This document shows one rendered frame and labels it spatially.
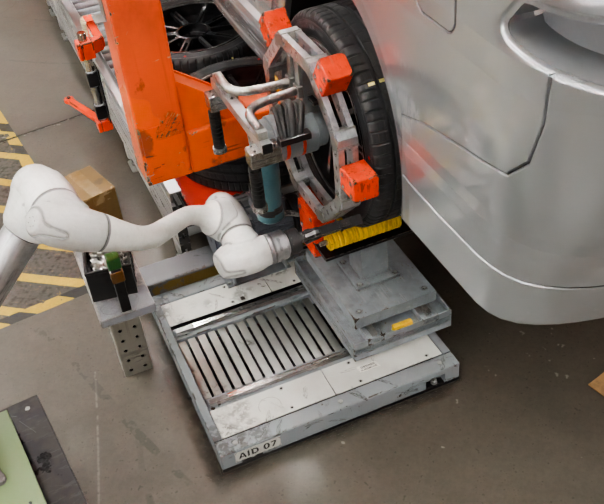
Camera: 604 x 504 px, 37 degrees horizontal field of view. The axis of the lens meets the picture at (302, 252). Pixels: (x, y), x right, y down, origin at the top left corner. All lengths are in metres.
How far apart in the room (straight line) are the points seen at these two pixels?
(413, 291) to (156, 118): 1.01
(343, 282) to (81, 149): 1.78
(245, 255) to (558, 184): 1.00
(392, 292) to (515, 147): 1.26
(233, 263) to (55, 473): 0.74
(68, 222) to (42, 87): 2.86
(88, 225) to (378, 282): 1.17
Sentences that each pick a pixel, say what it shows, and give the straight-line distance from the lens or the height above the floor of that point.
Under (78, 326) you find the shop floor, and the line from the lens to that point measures 3.44.
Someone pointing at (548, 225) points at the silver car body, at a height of 1.09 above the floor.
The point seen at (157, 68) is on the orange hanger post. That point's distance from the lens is 2.92.
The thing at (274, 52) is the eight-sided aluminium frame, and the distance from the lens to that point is 2.71.
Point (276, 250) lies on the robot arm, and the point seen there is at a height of 0.66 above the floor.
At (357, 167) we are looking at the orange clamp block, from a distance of 2.44.
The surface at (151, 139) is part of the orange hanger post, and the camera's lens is 3.01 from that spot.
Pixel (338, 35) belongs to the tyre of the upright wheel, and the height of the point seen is 1.17.
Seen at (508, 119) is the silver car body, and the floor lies 1.30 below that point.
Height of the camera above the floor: 2.27
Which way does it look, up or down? 40 degrees down
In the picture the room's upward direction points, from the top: 6 degrees counter-clockwise
